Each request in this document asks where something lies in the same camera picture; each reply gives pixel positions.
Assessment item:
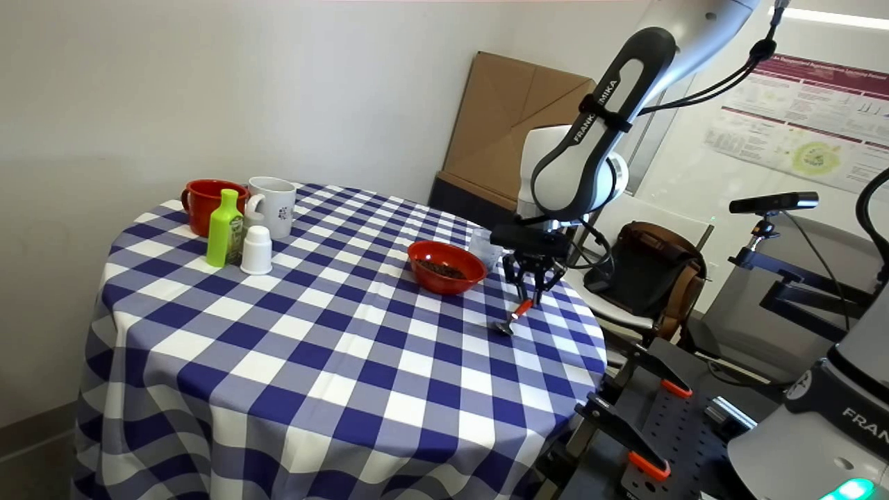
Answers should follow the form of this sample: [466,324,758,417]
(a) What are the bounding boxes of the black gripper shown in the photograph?
[503,246,561,307]

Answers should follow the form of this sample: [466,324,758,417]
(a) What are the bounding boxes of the red handled metal spoon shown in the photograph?
[489,294,543,339]

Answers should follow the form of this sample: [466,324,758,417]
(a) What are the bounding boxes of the clear plastic measuring cup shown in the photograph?
[466,225,503,271]

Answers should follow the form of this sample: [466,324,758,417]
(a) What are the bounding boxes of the red plastic bowl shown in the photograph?
[405,238,489,300]

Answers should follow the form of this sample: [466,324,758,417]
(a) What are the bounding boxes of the dark brown beans pile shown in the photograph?
[425,260,469,283]

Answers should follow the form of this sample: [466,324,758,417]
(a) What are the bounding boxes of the black crate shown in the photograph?
[429,174,522,243]

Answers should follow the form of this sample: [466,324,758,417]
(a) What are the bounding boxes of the brown cardboard box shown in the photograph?
[437,50,594,219]

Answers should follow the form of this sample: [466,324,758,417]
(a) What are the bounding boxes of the black perforated robot cart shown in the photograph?
[530,335,800,500]

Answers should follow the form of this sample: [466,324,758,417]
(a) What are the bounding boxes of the blue white checkered tablecloth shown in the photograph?
[71,178,611,500]

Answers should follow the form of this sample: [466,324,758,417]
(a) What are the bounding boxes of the white mug with print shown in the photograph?
[241,174,301,243]

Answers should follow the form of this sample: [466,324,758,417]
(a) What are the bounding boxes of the green plastic bottle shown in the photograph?
[204,185,250,268]

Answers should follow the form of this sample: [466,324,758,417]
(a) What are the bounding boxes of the red mug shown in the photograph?
[179,178,257,238]

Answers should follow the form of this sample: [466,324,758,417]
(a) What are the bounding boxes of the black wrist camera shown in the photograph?
[489,219,573,251]

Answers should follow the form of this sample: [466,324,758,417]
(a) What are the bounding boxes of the orange handled black clamp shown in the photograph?
[593,397,675,486]
[636,356,698,401]

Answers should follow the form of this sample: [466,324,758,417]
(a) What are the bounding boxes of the black bar camera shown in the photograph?
[728,188,822,217]

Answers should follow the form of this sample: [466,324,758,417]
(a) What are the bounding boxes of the black camera tripod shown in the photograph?
[730,211,889,343]

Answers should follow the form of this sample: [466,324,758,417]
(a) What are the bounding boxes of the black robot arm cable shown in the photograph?
[636,0,790,119]

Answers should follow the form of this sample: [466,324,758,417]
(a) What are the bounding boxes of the white wall poster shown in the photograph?
[703,47,889,201]

